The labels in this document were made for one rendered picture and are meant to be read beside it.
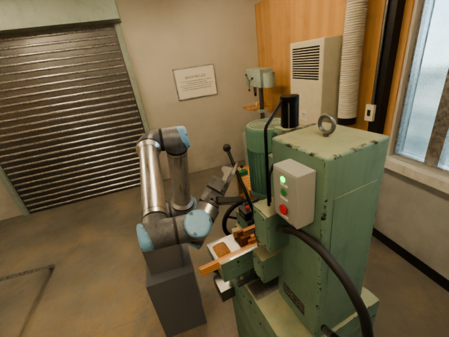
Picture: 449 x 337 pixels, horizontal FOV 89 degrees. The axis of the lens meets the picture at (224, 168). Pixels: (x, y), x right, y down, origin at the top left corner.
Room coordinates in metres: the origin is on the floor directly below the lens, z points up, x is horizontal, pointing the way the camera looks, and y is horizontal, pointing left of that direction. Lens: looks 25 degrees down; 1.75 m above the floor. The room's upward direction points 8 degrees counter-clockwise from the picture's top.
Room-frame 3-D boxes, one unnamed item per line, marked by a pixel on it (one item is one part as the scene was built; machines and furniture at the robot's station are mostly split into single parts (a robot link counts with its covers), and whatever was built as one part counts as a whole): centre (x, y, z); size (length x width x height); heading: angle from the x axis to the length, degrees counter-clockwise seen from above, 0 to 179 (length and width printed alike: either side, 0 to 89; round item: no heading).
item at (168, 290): (1.19, 0.48, 0.28); 0.30 x 0.30 x 0.55; 13
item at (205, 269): (0.84, -0.10, 0.92); 0.60 x 0.02 x 0.04; 111
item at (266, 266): (0.65, -0.11, 1.02); 0.09 x 0.07 x 0.12; 111
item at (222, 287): (0.91, 0.10, 0.58); 0.12 x 0.08 x 0.08; 21
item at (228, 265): (0.84, -0.20, 0.93); 0.60 x 0.02 x 0.06; 111
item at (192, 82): (3.80, 0.24, 1.48); 0.64 x 0.02 x 0.46; 103
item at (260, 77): (3.18, -0.64, 0.79); 0.62 x 0.48 x 1.58; 14
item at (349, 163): (0.61, -0.30, 1.16); 0.22 x 0.22 x 0.72; 21
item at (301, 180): (0.53, -0.18, 1.40); 0.10 x 0.06 x 0.16; 21
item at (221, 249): (0.87, 0.07, 0.91); 0.10 x 0.07 x 0.02; 21
